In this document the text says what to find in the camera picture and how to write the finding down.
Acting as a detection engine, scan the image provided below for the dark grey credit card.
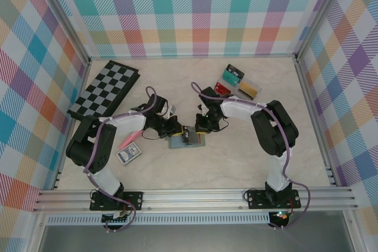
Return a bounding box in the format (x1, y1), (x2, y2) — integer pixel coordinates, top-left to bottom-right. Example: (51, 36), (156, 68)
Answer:
(188, 129), (202, 144)

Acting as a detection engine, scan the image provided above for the mint green leather card holder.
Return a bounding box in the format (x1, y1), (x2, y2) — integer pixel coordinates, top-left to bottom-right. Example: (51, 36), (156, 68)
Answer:
(168, 126), (207, 150)

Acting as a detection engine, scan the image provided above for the teal credit card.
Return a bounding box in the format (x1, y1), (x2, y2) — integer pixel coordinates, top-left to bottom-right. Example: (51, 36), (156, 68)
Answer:
(221, 70), (240, 86)

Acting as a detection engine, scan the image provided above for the gold credit card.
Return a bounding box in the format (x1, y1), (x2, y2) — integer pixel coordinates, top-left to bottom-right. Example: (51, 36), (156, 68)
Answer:
(238, 80), (258, 99)

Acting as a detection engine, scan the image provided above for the clear plastic tray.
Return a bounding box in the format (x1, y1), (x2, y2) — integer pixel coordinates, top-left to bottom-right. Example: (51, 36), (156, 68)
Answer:
(214, 63), (263, 102)

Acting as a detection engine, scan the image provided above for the blue playing card deck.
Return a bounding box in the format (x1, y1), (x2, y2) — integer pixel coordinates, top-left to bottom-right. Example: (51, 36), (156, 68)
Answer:
(116, 142), (142, 166)

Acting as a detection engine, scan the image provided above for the pink toy microphone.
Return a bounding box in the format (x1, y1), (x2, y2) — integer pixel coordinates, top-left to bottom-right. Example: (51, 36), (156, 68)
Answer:
(119, 132), (139, 149)

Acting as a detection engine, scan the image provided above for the black and grey chessboard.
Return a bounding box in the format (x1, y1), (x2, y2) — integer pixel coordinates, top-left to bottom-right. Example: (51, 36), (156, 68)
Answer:
(67, 60), (141, 122)

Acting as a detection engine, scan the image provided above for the small circuit board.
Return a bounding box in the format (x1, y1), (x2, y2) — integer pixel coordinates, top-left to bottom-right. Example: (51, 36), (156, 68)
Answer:
(271, 210), (293, 226)
(102, 211), (131, 224)

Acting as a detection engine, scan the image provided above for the thin aluminium frame rail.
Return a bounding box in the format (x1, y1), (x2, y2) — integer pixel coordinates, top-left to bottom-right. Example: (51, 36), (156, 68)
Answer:
(88, 54), (298, 59)

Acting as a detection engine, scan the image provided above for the wide aluminium mounting rail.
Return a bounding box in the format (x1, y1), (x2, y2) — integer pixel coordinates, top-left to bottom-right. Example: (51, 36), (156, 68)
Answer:
(32, 186), (360, 213)

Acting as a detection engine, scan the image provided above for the white slotted cable duct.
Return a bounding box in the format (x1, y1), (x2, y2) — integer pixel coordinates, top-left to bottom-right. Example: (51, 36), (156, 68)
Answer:
(46, 212), (271, 226)

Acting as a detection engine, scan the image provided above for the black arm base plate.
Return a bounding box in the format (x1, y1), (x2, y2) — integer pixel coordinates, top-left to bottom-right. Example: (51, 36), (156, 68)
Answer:
(246, 188), (301, 210)
(90, 190), (145, 212)

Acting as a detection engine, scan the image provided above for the aluminium frame post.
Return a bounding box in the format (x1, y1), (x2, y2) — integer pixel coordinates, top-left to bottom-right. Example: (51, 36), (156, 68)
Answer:
(294, 0), (352, 61)
(28, 0), (92, 66)

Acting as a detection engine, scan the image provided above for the aluminium frame leg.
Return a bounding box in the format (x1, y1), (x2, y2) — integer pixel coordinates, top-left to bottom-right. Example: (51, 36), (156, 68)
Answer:
(25, 212), (50, 252)
(342, 209), (366, 252)

